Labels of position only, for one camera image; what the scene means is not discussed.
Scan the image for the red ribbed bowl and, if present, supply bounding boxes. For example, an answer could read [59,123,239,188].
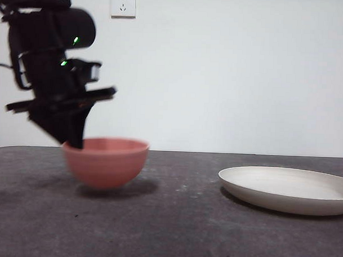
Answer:
[61,135,150,192]

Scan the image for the white round plate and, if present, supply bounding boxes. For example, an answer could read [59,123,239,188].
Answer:
[216,165,343,217]

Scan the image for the dark grey felt table mat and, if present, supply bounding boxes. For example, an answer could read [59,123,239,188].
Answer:
[0,144,343,257]

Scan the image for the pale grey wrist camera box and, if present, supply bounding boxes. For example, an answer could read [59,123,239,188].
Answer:
[68,59,103,85]

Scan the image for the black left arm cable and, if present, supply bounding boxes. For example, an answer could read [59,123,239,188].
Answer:
[0,50,34,91]

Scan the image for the white wall socket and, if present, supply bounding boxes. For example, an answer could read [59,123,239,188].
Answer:
[110,0,137,20]

